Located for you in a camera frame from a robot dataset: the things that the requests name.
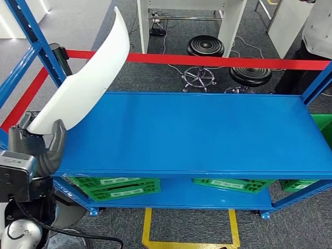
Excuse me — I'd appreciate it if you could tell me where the white floor cable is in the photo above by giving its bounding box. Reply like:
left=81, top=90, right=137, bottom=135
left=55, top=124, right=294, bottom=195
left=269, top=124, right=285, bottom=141
left=162, top=32, right=185, bottom=75
left=232, top=35, right=265, bottom=59

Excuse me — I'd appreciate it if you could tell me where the black round stool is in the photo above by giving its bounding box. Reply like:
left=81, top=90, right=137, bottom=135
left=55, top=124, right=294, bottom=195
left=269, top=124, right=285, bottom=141
left=181, top=35, right=225, bottom=93
left=223, top=67, right=272, bottom=94

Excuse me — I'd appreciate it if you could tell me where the white desk panel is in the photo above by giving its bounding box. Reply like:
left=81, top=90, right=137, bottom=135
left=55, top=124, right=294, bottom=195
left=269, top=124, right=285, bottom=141
left=268, top=0, right=315, bottom=59

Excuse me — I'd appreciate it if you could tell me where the red barrier belt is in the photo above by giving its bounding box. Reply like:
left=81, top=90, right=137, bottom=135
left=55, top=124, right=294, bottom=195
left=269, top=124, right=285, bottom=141
left=0, top=67, right=49, bottom=133
left=66, top=49, right=330, bottom=72

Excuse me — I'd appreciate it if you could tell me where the black chrome barrier stanchion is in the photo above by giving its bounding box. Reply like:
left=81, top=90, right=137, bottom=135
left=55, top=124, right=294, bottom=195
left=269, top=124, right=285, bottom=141
left=48, top=43, right=88, bottom=229

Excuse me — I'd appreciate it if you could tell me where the black box under desk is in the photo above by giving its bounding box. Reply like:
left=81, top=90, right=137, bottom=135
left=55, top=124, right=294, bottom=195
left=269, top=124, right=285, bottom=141
left=150, top=27, right=167, bottom=37

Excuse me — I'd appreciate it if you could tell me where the tall open green crate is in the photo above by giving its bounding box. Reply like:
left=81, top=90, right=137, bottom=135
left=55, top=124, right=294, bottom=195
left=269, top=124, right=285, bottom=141
left=279, top=114, right=332, bottom=193

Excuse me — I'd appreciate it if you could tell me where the person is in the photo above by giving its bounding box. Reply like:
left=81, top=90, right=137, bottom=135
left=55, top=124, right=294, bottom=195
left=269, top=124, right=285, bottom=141
left=274, top=0, right=332, bottom=95

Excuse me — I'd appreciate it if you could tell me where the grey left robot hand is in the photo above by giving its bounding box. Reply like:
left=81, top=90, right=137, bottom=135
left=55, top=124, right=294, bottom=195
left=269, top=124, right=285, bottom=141
left=8, top=112, right=67, bottom=159

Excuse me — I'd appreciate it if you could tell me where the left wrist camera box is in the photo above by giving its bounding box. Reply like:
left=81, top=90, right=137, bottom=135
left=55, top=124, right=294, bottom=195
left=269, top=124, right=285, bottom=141
left=0, top=150, right=38, bottom=203

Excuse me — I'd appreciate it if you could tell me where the white curved panel part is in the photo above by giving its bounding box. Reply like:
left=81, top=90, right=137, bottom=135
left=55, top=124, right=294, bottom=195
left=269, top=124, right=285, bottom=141
left=27, top=6, right=131, bottom=135

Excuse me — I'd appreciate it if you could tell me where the blue metal shelf rack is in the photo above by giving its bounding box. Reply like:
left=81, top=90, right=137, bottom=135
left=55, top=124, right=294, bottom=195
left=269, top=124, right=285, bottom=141
left=0, top=0, right=332, bottom=220

